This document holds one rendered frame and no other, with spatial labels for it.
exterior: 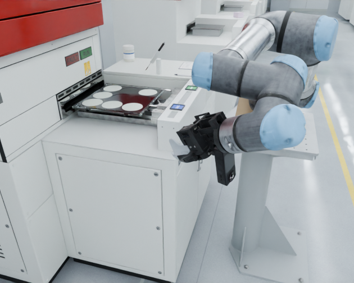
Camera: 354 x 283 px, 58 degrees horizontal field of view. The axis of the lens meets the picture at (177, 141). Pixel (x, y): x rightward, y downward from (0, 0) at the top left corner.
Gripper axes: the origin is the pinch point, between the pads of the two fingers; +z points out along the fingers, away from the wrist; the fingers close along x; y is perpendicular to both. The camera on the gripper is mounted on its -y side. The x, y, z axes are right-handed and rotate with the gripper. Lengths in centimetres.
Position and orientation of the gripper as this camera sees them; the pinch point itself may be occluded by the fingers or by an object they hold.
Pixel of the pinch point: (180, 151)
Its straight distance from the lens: 82.4
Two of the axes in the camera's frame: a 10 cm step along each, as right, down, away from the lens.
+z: -5.7, 1.0, 8.2
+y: -5.2, -8.2, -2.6
